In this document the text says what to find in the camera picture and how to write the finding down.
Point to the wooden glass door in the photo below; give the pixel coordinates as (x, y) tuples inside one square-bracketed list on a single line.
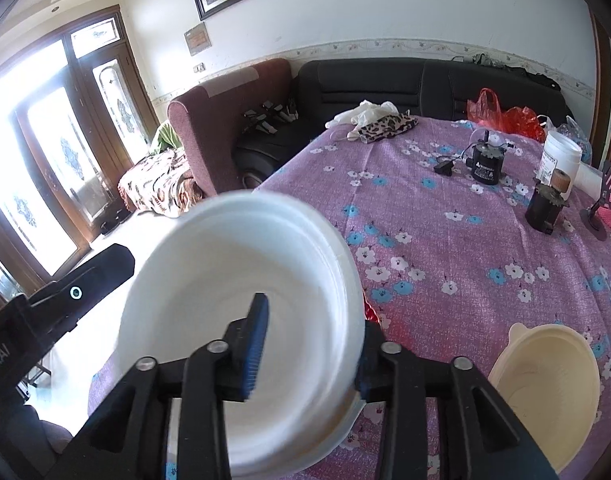
[(110, 125)]

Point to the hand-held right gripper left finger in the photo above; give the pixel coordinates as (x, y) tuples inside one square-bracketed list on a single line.
[(255, 340)]

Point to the white gloves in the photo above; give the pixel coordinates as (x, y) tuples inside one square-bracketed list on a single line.
[(365, 112)]

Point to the white plastic jar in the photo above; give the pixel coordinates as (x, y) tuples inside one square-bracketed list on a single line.
[(560, 155)]

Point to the red plastic bag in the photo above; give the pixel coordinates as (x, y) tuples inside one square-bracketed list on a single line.
[(520, 120)]

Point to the black cylindrical device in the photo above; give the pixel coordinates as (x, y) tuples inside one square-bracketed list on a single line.
[(485, 165)]

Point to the dark jar with wooden lid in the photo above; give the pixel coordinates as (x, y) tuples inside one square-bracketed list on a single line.
[(543, 207)]

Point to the maroon armchair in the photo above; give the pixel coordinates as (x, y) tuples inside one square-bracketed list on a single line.
[(215, 120)]

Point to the white plastic bowl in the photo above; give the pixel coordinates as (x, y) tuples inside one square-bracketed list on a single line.
[(210, 270)]

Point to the leopard print pouch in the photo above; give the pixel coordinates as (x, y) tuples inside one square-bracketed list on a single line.
[(385, 127)]

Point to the red gold-rimmed plate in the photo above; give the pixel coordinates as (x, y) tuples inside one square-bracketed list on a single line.
[(373, 315)]

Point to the black metal stand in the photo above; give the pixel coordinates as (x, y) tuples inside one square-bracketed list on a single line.
[(604, 185)]

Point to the black leather sofa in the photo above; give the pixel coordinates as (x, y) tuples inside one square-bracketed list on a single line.
[(375, 80)]

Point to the purple floral tablecloth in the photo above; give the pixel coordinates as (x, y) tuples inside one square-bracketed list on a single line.
[(435, 240)]

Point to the black power adapter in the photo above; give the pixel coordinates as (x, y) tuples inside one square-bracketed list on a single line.
[(443, 167)]

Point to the small wall plaque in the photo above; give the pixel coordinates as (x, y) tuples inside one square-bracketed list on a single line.
[(197, 39)]

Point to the brown patterned blanket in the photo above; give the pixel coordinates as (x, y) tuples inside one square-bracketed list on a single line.
[(155, 185)]

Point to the green cloth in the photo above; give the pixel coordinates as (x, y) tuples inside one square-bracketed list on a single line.
[(165, 140)]

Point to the black and white cloth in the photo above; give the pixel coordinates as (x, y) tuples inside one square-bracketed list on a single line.
[(268, 117)]

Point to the cream plastic bowl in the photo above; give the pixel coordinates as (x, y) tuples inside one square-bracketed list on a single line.
[(545, 390)]

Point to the clear plastic bag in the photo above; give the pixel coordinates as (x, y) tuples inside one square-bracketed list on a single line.
[(578, 137)]

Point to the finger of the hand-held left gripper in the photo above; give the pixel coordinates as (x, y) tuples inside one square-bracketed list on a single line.
[(100, 270)]

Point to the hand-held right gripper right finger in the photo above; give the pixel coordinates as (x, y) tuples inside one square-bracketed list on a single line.
[(373, 370)]

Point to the white box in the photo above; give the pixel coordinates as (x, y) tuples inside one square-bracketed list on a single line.
[(589, 182)]

